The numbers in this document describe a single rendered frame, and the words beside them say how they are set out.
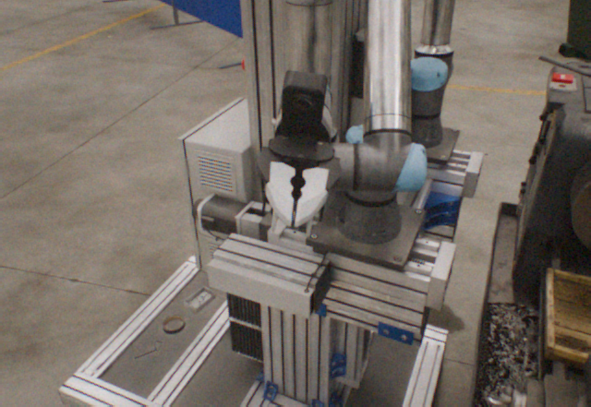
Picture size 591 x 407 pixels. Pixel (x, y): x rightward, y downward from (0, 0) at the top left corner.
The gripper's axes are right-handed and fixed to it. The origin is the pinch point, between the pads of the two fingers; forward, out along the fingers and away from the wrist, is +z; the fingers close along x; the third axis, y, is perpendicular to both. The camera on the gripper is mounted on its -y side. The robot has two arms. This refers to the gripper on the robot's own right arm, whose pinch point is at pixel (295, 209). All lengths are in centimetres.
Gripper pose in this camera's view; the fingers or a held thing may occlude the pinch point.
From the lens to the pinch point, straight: 47.0
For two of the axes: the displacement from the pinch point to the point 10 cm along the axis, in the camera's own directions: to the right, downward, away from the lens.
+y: -1.4, 8.4, 5.2
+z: -0.4, 5.2, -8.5
